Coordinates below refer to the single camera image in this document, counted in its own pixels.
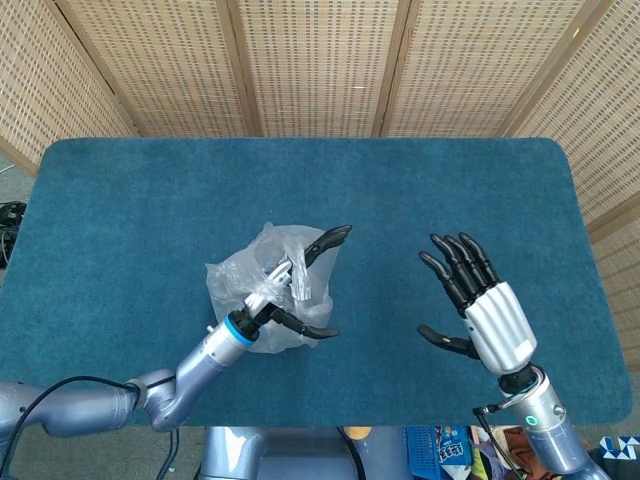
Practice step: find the clear plastic bag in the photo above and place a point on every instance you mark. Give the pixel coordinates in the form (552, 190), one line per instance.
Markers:
(235, 285)

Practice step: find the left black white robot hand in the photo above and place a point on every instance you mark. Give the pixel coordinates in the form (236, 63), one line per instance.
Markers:
(250, 312)

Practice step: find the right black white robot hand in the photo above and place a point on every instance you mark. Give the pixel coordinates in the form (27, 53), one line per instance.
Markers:
(500, 325)

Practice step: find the blue plastic basket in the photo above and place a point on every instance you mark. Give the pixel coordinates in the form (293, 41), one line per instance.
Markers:
(421, 450)

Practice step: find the teal carpet mat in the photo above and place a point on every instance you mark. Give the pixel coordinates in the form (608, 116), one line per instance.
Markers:
(450, 175)

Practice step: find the silver blue robot torso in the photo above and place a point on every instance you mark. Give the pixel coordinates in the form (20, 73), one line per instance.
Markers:
(280, 455)

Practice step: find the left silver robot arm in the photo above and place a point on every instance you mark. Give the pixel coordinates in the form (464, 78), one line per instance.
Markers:
(200, 370)

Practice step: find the blue snack packet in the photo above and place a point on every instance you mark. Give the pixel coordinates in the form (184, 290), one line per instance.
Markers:
(454, 447)

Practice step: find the orange round object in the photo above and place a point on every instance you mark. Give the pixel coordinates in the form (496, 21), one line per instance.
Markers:
(361, 433)

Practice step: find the colourful snack packet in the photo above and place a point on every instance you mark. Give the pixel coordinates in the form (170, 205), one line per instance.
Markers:
(510, 445)

